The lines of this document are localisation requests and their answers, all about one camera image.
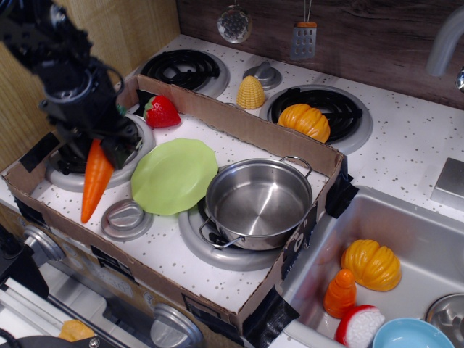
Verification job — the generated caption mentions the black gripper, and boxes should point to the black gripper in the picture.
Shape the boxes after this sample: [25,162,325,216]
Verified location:
[39,61,140,170]

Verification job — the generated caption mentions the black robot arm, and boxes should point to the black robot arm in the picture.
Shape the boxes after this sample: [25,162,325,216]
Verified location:
[1,1,141,169]

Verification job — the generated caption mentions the light green plastic plate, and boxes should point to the light green plastic plate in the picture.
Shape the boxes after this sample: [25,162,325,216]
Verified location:
[131,138,218,215]

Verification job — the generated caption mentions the orange toy carrot piece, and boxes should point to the orange toy carrot piece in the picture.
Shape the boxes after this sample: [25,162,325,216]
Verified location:
[323,268,357,319]

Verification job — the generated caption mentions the front left black burner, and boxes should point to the front left black burner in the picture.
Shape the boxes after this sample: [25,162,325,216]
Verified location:
[46,114,155,193]

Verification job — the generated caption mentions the black burner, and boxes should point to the black burner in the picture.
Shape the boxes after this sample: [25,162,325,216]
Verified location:
[259,85,373,155]
[135,49,230,99]
[46,114,155,193]

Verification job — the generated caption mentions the red toy strawberry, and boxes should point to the red toy strawberry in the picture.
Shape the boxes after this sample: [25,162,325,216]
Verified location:
[143,95,181,128]

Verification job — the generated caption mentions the silver stove knob front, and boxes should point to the silver stove knob front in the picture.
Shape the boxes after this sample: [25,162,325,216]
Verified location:
[101,199,153,242]

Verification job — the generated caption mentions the silver stove knob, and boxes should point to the silver stove knob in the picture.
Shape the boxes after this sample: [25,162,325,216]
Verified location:
[243,62,283,91]
[101,199,153,242]

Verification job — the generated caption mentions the brown cardboard fence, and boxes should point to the brown cardboard fence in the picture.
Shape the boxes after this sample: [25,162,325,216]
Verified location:
[4,75,347,332]

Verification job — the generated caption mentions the silver oven knob left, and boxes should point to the silver oven knob left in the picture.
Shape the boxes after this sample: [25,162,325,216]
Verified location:
[24,225,65,267]

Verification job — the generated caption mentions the silver oven knob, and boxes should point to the silver oven knob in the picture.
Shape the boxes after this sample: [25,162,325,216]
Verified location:
[24,225,65,267]
[150,304,204,348]

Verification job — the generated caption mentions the back left black burner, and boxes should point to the back left black burner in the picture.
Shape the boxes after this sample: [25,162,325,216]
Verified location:
[135,49,230,99]

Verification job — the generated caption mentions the black device at left edge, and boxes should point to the black device at left edge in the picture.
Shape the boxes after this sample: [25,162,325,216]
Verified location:
[1,225,49,299]

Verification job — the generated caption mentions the yellow toy corn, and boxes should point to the yellow toy corn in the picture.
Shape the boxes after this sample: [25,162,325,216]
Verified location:
[236,75,265,109]

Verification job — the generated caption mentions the front right grey burner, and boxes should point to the front right grey burner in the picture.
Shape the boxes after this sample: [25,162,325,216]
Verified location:
[178,201,280,272]

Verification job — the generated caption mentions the stainless steel pot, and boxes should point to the stainless steel pot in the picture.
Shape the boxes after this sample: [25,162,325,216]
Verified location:
[199,156,312,251]

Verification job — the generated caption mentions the silver slotted ladle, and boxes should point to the silver slotted ladle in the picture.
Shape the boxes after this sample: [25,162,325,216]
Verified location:
[217,1,252,44]

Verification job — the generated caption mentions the yellow sponge piece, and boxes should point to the yellow sponge piece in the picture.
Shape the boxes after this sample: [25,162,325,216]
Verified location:
[58,319,95,342]

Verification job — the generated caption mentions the silver stove knob back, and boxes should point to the silver stove knob back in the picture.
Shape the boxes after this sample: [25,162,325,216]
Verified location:
[243,62,283,91]

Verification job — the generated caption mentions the silver oven knob right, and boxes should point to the silver oven knob right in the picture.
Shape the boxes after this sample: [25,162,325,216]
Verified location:
[150,304,204,348]

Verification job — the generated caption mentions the orange toy pumpkin on stove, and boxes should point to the orange toy pumpkin on stove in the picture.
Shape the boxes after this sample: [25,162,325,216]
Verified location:
[278,104,331,143]

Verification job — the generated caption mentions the silver toy spatula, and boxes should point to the silver toy spatula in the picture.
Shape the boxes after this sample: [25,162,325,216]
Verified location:
[290,1,318,61]

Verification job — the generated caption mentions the back right black burner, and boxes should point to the back right black burner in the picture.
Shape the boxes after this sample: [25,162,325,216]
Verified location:
[259,85,373,155]

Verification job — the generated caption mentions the orange toy pumpkin in sink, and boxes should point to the orange toy pumpkin in sink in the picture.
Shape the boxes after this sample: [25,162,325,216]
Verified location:
[341,239,402,291]

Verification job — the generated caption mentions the red white toy mushroom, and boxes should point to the red white toy mushroom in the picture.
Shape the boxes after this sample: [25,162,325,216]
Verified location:
[333,304,385,347]

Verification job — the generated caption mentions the steel sink basin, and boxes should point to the steel sink basin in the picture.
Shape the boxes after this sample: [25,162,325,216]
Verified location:
[277,187,463,347]

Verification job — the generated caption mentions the grey metal block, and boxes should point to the grey metal block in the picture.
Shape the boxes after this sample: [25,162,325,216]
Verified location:
[431,157,464,212]

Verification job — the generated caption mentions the light blue bowl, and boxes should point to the light blue bowl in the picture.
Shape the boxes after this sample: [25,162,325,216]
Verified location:
[372,318,454,348]

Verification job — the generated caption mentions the grey faucet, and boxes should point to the grey faucet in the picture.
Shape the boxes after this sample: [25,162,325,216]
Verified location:
[426,7,463,77]

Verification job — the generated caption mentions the silver sink drain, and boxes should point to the silver sink drain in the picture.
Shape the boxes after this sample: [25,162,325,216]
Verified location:
[424,294,463,347]

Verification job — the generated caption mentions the black cable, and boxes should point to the black cable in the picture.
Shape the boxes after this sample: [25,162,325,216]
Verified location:
[0,328,17,348]

